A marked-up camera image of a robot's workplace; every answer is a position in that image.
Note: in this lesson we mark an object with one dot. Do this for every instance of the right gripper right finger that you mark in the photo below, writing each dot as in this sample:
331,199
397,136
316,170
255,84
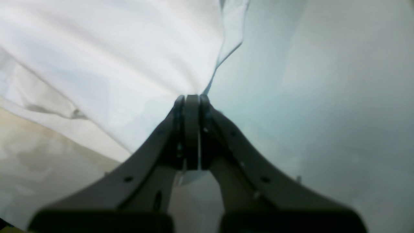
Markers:
257,196

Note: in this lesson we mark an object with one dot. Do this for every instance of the white printed t-shirt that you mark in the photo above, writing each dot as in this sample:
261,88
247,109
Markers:
105,73

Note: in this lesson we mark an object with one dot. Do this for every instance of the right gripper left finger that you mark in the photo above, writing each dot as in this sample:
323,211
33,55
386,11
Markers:
134,198

